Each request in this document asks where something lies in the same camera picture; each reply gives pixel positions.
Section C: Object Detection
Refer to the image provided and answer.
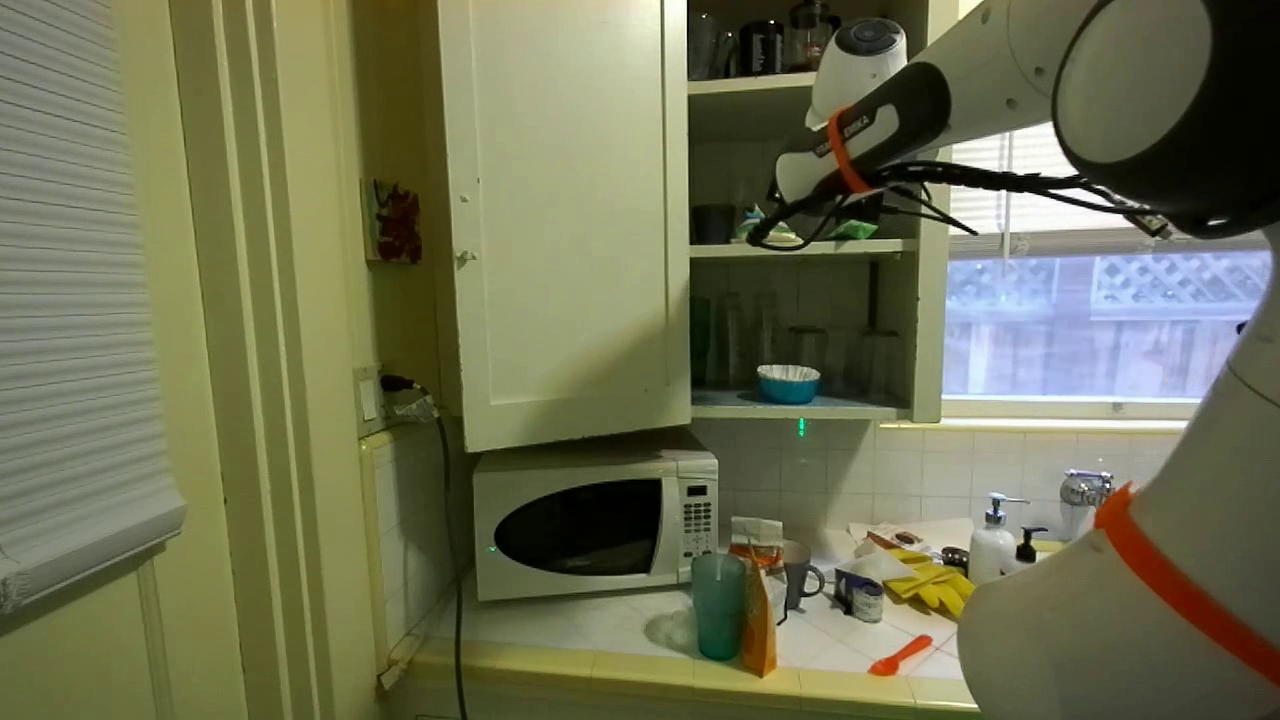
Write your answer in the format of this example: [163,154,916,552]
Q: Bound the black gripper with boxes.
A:
[745,175,845,254]

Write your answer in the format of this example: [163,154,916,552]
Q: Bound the white cabinet door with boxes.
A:
[437,0,696,457]

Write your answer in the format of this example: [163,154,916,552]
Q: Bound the small teal white dish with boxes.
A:
[733,201,816,254]

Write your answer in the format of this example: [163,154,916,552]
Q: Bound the black cup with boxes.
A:
[688,201,739,246]

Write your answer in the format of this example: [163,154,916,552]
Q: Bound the clear glass tumbler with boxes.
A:
[690,293,750,390]

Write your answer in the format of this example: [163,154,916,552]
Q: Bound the dark jar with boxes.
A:
[734,13,787,77]

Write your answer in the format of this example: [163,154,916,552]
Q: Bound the glass blender jar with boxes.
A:
[783,0,837,71]

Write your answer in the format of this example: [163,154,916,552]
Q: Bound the clear glass jar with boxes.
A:
[688,2,734,79]

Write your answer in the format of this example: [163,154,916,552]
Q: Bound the kitchen window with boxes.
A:
[935,123,1277,429]

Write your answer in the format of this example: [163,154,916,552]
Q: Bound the white printed carton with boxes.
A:
[725,510,792,572]

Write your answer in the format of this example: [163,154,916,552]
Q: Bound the grey mug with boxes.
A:
[777,552,832,629]

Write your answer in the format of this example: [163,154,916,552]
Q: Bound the white microwave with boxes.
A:
[467,445,725,608]

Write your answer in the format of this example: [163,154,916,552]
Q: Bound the white soap pump bottle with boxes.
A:
[968,492,1022,591]

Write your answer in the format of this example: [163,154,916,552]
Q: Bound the chrome faucet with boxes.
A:
[1054,465,1118,537]

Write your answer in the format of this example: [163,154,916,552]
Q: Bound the yellow rubber gloves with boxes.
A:
[878,546,981,623]

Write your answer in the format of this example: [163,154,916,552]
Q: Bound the teal plastic cup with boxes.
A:
[688,546,750,662]

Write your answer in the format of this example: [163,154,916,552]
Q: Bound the soap bottle black pump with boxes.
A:
[1007,525,1051,576]

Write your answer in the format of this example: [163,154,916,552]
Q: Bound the orange spatula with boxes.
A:
[865,632,935,678]

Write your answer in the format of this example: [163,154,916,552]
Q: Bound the white window blind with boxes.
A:
[0,0,192,619]

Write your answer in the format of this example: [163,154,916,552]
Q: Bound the cream door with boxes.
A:
[0,0,256,720]

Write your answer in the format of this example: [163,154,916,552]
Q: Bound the white wall cabinet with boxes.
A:
[683,0,964,431]

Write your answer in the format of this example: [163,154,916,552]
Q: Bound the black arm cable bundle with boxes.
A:
[871,154,1175,246]

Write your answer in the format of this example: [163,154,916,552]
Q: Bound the red wall decoration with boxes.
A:
[368,175,427,267]

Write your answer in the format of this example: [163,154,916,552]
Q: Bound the wall outlet with plug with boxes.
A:
[353,367,445,436]

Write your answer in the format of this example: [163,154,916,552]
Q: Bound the black power cable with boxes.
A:
[422,397,473,720]

